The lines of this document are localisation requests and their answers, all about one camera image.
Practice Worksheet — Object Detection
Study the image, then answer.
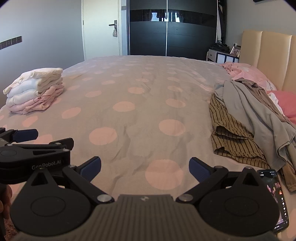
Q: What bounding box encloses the cream folded garment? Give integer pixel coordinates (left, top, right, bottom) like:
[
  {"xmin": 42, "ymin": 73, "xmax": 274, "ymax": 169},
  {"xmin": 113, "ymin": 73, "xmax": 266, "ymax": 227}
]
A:
[{"xmin": 3, "ymin": 68, "xmax": 63, "ymax": 94}]

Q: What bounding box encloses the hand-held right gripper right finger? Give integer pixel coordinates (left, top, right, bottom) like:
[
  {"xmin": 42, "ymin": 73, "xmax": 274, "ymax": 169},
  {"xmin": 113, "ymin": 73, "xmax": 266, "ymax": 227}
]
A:
[{"xmin": 176, "ymin": 157, "xmax": 270, "ymax": 204}]

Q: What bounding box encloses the white folded garment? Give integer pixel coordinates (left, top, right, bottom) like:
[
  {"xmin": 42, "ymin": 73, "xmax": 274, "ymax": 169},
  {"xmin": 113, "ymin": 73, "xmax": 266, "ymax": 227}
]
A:
[{"xmin": 6, "ymin": 80, "xmax": 40, "ymax": 107}]

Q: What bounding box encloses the white door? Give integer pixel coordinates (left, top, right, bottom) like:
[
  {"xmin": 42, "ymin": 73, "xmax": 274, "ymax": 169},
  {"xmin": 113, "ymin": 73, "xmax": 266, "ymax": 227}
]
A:
[{"xmin": 81, "ymin": 0, "xmax": 123, "ymax": 61}]

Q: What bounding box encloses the olive striped shirt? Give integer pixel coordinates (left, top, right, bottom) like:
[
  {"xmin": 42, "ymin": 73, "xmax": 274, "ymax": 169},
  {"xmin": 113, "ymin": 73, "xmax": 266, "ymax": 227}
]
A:
[{"xmin": 209, "ymin": 94, "xmax": 271, "ymax": 169}]

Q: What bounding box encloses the cream padded headboard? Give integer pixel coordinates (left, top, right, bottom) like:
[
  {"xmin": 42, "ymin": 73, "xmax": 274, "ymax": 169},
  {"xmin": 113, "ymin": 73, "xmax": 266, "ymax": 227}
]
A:
[{"xmin": 239, "ymin": 30, "xmax": 296, "ymax": 93}]

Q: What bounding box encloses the dark wall switch strip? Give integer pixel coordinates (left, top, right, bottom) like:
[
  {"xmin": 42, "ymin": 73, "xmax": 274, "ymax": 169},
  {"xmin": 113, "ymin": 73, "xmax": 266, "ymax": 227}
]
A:
[{"xmin": 0, "ymin": 36, "xmax": 23, "ymax": 49}]

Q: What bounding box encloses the coral pillow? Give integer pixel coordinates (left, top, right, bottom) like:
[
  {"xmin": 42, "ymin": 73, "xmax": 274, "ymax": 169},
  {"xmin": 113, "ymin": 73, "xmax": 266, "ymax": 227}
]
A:
[{"xmin": 267, "ymin": 90, "xmax": 296, "ymax": 126}]

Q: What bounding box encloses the person's left hand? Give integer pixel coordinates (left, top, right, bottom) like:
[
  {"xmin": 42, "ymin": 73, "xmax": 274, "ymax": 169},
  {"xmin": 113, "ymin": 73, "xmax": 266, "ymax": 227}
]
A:
[{"xmin": 0, "ymin": 185, "xmax": 12, "ymax": 219}]

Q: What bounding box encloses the polka dot bed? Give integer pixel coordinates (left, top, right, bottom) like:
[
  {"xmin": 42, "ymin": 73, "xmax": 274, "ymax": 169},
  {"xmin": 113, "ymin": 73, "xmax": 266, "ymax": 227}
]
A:
[{"xmin": 0, "ymin": 55, "xmax": 296, "ymax": 241}]

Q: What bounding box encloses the pink folded garment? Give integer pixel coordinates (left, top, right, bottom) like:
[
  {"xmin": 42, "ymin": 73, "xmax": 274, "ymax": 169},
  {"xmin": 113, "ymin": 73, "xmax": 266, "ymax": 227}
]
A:
[{"xmin": 9, "ymin": 82, "xmax": 65, "ymax": 115}]

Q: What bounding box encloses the white nightstand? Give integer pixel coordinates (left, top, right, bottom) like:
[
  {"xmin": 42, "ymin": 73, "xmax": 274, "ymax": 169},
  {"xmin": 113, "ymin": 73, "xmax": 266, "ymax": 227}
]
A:
[{"xmin": 206, "ymin": 48, "xmax": 240, "ymax": 63}]

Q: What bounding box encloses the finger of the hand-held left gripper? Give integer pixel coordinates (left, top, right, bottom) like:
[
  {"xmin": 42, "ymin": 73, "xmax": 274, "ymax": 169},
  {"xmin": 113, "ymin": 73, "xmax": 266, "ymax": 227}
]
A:
[
  {"xmin": 6, "ymin": 138, "xmax": 74, "ymax": 161},
  {"xmin": 0, "ymin": 127, "xmax": 39, "ymax": 147}
]

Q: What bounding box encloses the grey shirt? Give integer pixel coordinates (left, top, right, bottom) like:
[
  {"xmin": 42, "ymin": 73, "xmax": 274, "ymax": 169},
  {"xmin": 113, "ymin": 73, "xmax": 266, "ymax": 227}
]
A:
[{"xmin": 214, "ymin": 80, "xmax": 296, "ymax": 166}]

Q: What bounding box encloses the black smartphone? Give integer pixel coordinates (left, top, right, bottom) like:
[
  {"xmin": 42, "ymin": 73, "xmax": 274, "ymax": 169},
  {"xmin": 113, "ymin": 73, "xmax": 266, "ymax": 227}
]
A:
[{"xmin": 257, "ymin": 169, "xmax": 289, "ymax": 234}]

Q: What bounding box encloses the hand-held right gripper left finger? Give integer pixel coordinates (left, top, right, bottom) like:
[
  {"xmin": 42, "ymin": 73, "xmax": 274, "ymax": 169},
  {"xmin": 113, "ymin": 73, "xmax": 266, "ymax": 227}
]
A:
[{"xmin": 23, "ymin": 156, "xmax": 115, "ymax": 204}]

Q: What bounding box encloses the black sliding-door wardrobe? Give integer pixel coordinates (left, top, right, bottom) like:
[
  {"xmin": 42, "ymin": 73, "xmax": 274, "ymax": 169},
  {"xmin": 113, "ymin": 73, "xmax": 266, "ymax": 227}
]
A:
[{"xmin": 127, "ymin": 0, "xmax": 219, "ymax": 61}]

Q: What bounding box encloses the taupe shirt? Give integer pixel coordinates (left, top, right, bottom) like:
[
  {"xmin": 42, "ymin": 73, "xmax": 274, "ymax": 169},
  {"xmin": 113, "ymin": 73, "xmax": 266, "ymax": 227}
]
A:
[{"xmin": 232, "ymin": 78, "xmax": 296, "ymax": 193}]

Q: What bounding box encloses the black bag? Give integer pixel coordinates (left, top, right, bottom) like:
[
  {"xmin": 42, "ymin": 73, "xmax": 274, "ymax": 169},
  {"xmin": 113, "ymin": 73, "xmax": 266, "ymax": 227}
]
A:
[{"xmin": 209, "ymin": 42, "xmax": 230, "ymax": 51}]

